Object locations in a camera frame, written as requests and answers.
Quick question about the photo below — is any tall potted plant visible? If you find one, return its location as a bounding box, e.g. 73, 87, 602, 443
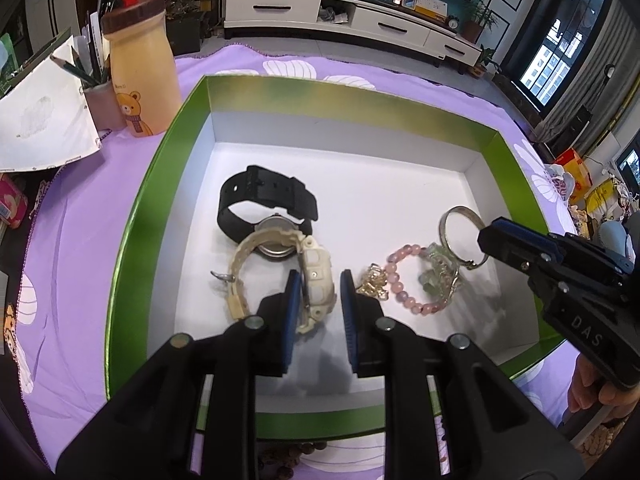
462, 0, 499, 44

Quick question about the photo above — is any green cardboard box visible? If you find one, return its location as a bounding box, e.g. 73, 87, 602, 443
104, 75, 568, 442

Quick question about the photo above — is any pale pink bead bracelet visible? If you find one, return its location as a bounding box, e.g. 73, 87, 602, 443
386, 243, 451, 316

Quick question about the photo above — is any small potted plant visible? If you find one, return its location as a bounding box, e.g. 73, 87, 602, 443
472, 45, 501, 79

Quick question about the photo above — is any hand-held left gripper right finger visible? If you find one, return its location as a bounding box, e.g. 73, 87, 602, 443
340, 269, 586, 480

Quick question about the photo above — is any printed plastic bag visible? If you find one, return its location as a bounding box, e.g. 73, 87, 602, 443
546, 162, 576, 206

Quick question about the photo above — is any bunch of pens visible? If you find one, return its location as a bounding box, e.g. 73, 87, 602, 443
50, 0, 114, 89

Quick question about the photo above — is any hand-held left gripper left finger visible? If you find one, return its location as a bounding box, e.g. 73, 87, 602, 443
55, 269, 303, 480

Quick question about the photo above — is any green packet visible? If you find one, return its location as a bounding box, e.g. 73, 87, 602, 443
0, 32, 19, 97

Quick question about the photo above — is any pink pen cup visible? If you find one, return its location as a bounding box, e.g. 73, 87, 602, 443
81, 77, 127, 132

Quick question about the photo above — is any black watch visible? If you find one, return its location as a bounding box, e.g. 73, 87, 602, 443
216, 165, 320, 244

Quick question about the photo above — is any yellow red packet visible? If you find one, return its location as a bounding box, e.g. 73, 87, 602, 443
555, 147, 594, 201

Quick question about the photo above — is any gold charm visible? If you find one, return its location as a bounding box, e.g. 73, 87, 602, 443
356, 262, 391, 301

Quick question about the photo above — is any bear print bottle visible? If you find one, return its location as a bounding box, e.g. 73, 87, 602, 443
101, 0, 182, 138

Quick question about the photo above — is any white paper sheet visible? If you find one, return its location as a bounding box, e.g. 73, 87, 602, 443
0, 35, 104, 174

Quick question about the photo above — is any window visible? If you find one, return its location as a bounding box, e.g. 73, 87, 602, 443
519, 0, 614, 112

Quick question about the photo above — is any grey curtain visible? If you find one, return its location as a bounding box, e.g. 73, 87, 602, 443
537, 0, 640, 147

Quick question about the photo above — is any white television cabinet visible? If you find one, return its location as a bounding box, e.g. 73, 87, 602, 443
222, 0, 483, 69

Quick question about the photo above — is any cream watch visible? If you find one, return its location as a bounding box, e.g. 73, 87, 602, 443
210, 225, 335, 337

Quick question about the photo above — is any silver bangle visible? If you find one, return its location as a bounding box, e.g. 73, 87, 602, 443
439, 206, 491, 271

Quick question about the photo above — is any yellow white box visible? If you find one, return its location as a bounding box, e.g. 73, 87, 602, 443
414, 0, 449, 19

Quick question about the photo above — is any purple flowered tablecloth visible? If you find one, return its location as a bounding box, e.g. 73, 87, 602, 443
15, 42, 586, 480

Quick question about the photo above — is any small pink carton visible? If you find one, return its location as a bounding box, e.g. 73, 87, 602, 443
0, 175, 29, 229

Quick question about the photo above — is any person's right hand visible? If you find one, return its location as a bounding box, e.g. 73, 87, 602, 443
567, 352, 640, 423

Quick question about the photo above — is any caged plant stand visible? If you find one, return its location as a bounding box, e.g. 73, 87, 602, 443
162, 0, 221, 57

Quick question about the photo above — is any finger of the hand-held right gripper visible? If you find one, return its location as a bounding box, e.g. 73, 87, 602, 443
492, 217, 629, 274
476, 227, 564, 274

